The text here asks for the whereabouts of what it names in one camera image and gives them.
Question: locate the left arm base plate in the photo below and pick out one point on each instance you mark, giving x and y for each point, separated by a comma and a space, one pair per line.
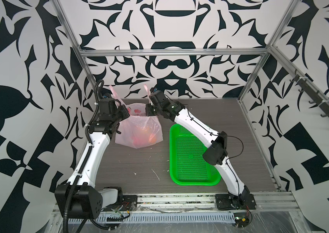
124, 203

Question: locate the small circuit board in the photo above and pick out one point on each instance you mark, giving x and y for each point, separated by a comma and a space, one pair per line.
242, 219

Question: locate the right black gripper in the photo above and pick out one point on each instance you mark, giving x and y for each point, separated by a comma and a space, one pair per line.
148, 111

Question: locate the green plastic basket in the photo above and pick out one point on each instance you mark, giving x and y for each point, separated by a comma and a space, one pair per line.
186, 164

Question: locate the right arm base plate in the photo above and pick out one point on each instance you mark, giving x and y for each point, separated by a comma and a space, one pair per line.
229, 202

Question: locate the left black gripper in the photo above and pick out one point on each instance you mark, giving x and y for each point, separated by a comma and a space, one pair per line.
120, 109

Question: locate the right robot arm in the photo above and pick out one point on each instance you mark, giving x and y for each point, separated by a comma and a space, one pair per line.
239, 196

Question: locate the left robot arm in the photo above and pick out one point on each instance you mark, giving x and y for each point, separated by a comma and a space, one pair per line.
78, 197

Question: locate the pink plastic bag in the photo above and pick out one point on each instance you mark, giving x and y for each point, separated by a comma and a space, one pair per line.
138, 119

